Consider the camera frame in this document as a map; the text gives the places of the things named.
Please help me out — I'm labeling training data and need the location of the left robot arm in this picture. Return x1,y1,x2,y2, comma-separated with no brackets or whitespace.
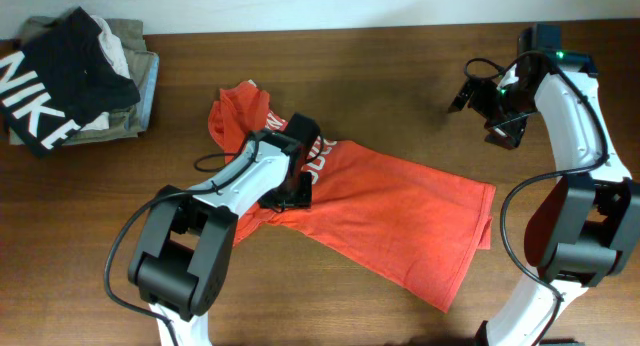
128,129,319,345

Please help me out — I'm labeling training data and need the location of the olive folded garment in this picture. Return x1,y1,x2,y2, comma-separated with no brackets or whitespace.
4,14,150,146

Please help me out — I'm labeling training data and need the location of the white folded garment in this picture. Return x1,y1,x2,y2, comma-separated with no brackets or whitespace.
82,15,131,131

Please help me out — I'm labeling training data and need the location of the red t-shirt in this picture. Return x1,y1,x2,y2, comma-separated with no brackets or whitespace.
208,79,497,314

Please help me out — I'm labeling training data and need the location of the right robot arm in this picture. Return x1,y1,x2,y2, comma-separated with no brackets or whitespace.
449,24,639,345

